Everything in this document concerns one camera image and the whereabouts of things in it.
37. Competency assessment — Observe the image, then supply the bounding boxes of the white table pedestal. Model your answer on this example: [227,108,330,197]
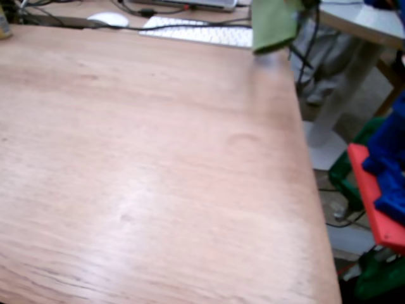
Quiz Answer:
[304,41,385,172]

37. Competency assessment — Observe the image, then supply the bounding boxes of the green clamp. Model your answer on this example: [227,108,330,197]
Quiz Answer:
[354,250,405,301]
[328,116,387,212]

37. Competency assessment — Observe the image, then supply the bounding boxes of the thick black cable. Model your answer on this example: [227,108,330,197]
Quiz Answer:
[288,44,315,71]

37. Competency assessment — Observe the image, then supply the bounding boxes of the black floor cable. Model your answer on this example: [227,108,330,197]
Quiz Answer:
[319,188,370,229]

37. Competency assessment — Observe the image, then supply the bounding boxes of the wooden table leg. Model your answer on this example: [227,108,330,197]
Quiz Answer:
[375,56,404,118]

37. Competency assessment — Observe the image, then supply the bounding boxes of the black cable with ferrite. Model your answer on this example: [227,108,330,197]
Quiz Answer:
[118,0,194,18]

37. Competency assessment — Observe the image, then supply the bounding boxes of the grey fabric trousers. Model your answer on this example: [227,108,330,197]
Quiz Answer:
[292,12,355,107]

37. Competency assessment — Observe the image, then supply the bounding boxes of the thin black desk cable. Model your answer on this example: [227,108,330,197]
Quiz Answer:
[120,18,254,33]

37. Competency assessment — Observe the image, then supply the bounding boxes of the white computer mouse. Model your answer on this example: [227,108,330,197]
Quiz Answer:
[86,11,130,28]

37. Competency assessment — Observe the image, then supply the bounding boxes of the green waffle cloth black trim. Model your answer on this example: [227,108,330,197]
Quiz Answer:
[251,0,305,55]

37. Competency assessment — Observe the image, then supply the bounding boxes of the red wire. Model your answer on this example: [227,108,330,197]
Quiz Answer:
[335,262,360,276]

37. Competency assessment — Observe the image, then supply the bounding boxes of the white flat keyboard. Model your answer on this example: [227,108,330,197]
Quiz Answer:
[138,16,254,49]

